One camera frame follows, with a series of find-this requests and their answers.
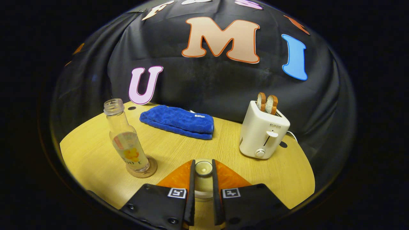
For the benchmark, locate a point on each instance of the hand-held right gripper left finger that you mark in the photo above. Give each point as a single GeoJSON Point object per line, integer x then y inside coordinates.
{"type": "Point", "coordinates": [191, 198]}

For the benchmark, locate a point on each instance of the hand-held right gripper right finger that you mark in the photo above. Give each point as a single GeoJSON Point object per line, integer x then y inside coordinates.
{"type": "Point", "coordinates": [217, 198]}

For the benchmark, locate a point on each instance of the white teacup lid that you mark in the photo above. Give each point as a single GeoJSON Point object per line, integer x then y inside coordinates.
{"type": "Point", "coordinates": [203, 182]}

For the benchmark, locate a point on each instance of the round cork coaster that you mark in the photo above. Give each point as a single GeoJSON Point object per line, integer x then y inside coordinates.
{"type": "Point", "coordinates": [150, 171]}

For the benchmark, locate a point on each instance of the clear water bottle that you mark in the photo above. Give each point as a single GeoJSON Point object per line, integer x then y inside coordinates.
{"type": "Point", "coordinates": [127, 143]}

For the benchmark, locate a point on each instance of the white toaster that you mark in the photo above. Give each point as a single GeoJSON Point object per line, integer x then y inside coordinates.
{"type": "Point", "coordinates": [258, 134]}

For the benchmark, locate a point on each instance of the blue folded towel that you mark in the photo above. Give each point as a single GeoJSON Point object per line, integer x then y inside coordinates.
{"type": "Point", "coordinates": [179, 121]}

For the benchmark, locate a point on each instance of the black backdrop cloth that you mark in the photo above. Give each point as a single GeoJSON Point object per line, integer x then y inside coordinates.
{"type": "Point", "coordinates": [207, 83]}

